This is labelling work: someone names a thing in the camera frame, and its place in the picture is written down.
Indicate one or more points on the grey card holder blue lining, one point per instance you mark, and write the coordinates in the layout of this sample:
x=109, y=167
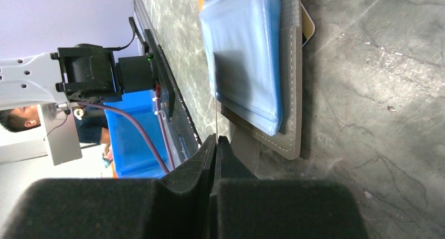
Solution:
x=258, y=49

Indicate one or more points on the blue plastic bin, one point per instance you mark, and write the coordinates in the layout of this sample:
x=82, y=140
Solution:
x=132, y=156

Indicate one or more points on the gold card under holder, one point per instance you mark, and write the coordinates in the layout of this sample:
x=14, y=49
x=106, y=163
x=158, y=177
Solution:
x=308, y=26

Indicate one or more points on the gold card black stripe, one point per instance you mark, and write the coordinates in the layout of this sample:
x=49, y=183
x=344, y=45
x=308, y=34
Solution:
x=215, y=98

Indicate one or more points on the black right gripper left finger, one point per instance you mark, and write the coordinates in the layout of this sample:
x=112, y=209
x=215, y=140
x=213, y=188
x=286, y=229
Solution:
x=174, y=206

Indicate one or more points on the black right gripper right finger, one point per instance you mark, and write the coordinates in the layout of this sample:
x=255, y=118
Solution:
x=244, y=206

